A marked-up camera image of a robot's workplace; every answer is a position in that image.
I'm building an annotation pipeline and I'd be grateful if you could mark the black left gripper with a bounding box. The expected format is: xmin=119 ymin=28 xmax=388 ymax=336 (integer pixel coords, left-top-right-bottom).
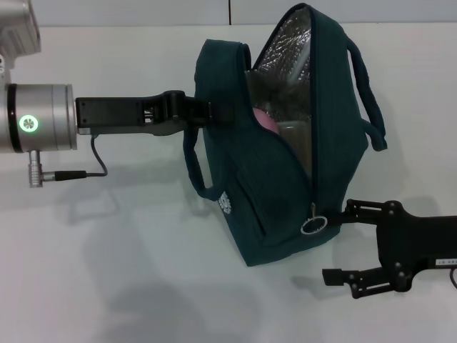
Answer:
xmin=74 ymin=90 xmax=236 ymax=137

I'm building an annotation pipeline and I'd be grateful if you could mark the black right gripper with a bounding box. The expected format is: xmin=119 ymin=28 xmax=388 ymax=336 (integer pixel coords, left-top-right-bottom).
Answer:
xmin=321 ymin=199 xmax=457 ymax=300

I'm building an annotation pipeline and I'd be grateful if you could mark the pink peach toy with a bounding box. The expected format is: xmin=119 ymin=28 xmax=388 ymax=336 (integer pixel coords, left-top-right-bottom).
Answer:
xmin=251 ymin=108 xmax=281 ymax=135

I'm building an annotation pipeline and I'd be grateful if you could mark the teal insulated lunch bag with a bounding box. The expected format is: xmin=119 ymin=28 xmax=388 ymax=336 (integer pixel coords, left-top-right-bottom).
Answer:
xmin=182 ymin=3 xmax=388 ymax=268

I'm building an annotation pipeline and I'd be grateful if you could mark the dark left gripper cable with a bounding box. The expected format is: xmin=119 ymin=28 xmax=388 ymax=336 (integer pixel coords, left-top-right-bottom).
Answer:
xmin=28 ymin=134 xmax=109 ymax=189

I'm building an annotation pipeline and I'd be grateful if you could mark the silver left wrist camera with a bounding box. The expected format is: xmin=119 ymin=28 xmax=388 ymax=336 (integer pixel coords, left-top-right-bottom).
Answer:
xmin=0 ymin=0 xmax=42 ymax=71

